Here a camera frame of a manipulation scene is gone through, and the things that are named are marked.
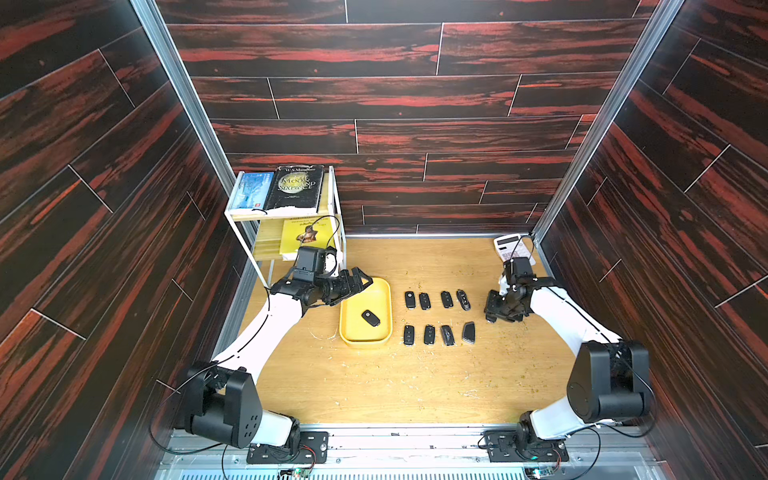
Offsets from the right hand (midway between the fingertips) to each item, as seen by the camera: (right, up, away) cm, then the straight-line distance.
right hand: (497, 309), depth 91 cm
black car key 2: (-21, +1, +10) cm, 23 cm away
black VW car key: (-39, -4, +5) cm, 40 cm away
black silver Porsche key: (-7, +2, +11) cm, 13 cm away
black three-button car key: (-21, -8, +2) cm, 22 cm away
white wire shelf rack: (-78, +26, +11) cm, 83 cm away
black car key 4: (-27, -8, +3) cm, 28 cm away
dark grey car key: (-8, -8, +3) cm, 11 cm away
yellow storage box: (-44, -7, +3) cm, 45 cm away
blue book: (-73, +36, -4) cm, 82 cm away
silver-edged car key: (-15, -8, +1) cm, 17 cm away
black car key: (-26, +1, +11) cm, 28 cm away
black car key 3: (-13, +2, +11) cm, 17 cm away
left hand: (-40, +8, -9) cm, 42 cm away
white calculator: (+16, +21, +25) cm, 37 cm away
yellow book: (-58, +25, +5) cm, 63 cm away
